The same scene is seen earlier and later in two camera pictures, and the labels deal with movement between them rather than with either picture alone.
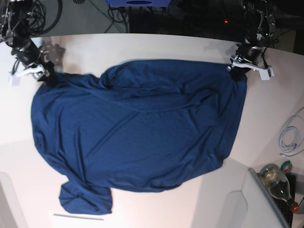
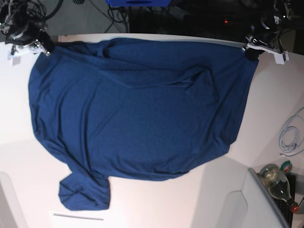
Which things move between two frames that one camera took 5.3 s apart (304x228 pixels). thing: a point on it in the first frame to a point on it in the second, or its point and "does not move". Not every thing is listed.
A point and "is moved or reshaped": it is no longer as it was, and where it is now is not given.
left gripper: (43, 68) to (31, 33)
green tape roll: (287, 166) does not move
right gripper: (245, 53) to (260, 39)
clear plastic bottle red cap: (277, 184) does not move
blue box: (138, 3) does not move
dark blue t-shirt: (143, 126) is moved or reshaped
